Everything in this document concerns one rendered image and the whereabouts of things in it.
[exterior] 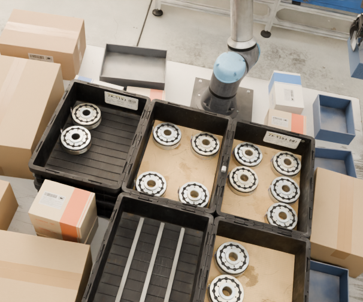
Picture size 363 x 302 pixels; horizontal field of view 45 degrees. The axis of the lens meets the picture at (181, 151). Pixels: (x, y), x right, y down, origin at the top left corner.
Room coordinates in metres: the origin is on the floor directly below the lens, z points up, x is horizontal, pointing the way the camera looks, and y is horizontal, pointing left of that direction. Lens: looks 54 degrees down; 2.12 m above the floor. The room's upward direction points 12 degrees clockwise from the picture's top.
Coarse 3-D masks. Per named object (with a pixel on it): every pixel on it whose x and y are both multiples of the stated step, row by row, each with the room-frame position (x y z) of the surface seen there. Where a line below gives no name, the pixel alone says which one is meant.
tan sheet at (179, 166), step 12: (156, 120) 1.03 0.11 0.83; (192, 132) 1.01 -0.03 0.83; (180, 144) 0.95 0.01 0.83; (144, 156) 0.86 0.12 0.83; (156, 156) 0.87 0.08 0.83; (168, 156) 0.88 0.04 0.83; (180, 156) 0.89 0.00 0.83; (192, 156) 0.91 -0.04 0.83; (216, 156) 0.93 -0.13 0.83; (144, 168) 0.81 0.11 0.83; (156, 168) 0.82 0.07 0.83; (168, 168) 0.83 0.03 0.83; (180, 168) 0.84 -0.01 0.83; (192, 168) 0.85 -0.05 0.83; (204, 168) 0.87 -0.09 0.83; (168, 180) 0.79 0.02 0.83; (180, 180) 0.80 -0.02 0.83; (192, 180) 0.81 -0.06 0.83; (204, 180) 0.82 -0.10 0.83; (168, 192) 0.74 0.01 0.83
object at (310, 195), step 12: (240, 120) 1.03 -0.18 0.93; (288, 132) 1.02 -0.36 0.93; (228, 144) 0.91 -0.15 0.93; (312, 144) 0.99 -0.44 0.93; (228, 156) 0.86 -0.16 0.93; (312, 156) 0.95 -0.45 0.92; (312, 168) 0.89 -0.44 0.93; (312, 180) 0.84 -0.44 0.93; (312, 192) 0.79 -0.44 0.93; (312, 204) 0.75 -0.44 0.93; (216, 216) 0.65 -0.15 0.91; (228, 216) 0.64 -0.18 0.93; (276, 228) 0.64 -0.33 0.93
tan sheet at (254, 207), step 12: (264, 156) 0.97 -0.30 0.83; (300, 156) 1.00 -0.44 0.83; (228, 168) 0.89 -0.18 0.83; (264, 168) 0.92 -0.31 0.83; (264, 180) 0.87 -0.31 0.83; (228, 192) 0.79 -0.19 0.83; (264, 192) 0.82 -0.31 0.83; (228, 204) 0.74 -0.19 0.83; (240, 204) 0.75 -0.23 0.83; (252, 204) 0.76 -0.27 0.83; (264, 204) 0.77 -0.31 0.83; (240, 216) 0.71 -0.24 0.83; (252, 216) 0.72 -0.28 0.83
